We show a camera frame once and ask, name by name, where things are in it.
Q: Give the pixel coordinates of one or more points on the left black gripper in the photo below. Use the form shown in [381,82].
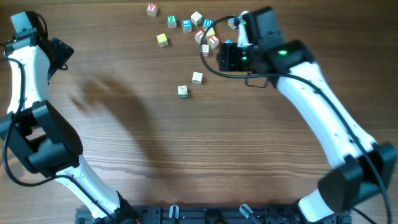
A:
[63,51]

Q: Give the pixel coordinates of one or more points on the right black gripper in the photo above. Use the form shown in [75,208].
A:
[227,58]

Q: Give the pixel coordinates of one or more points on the number 2 wooden block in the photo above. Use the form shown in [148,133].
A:
[197,78]

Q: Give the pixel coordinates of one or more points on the green edged picture block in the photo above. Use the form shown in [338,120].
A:
[182,91]

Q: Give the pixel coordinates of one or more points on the yellow S wooden block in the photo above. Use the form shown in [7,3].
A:
[162,40]

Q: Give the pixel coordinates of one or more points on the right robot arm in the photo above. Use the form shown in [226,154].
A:
[360,167]

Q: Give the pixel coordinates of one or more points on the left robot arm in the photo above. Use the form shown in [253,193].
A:
[40,145]

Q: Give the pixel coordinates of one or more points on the blue H wooden block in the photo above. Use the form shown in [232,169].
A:
[232,24]

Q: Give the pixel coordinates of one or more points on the red I block lower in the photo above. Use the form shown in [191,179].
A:
[213,41]

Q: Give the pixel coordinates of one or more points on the yellow C wooden block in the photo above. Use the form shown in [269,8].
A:
[210,32]

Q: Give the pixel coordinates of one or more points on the blue D wooden block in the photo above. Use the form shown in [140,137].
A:
[206,23]

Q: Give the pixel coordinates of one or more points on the red I wooden block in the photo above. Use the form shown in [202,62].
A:
[200,36]

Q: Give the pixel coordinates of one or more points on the plain animal wooden block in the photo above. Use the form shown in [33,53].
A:
[196,18]

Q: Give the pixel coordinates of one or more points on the blue L wooden block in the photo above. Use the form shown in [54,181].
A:
[186,25]

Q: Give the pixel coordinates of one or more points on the red letter wooden block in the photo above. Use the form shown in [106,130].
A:
[152,9]

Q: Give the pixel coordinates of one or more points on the green Z wooden block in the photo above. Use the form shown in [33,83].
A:
[171,21]

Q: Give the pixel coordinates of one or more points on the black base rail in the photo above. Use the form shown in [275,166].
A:
[268,214]

